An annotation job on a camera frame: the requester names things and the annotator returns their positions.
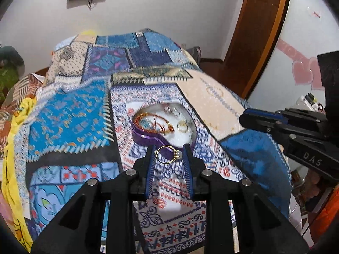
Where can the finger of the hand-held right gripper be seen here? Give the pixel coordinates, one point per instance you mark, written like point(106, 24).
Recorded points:
point(299, 114)
point(259, 123)

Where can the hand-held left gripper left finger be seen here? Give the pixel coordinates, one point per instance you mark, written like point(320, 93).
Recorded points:
point(152, 174)

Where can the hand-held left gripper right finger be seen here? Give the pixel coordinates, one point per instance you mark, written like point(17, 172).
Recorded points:
point(188, 174)

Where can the purple heart-shaped tin box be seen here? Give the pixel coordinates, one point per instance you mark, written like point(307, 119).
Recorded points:
point(144, 139)

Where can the person's right hand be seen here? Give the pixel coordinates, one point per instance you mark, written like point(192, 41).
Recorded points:
point(311, 185)

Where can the white plastic bag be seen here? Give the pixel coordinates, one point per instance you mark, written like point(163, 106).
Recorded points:
point(304, 102)

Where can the orange cloth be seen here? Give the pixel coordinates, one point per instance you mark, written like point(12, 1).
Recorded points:
point(327, 217)

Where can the patchwork printed blanket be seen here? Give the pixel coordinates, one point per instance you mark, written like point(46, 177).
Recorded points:
point(79, 124)

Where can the brown wooden door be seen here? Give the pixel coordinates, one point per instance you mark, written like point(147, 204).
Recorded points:
point(257, 31)

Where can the dark backpack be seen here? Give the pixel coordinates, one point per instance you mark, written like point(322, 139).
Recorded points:
point(195, 55)

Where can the red label paper note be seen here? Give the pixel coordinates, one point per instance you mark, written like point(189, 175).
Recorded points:
point(317, 14)

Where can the yellow cloth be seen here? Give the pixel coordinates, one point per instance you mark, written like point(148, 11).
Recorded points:
point(18, 137)

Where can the yellow pillow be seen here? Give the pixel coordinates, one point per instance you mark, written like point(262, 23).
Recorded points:
point(87, 33)

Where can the orange striped quilt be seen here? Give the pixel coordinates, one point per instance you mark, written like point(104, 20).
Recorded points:
point(18, 90)

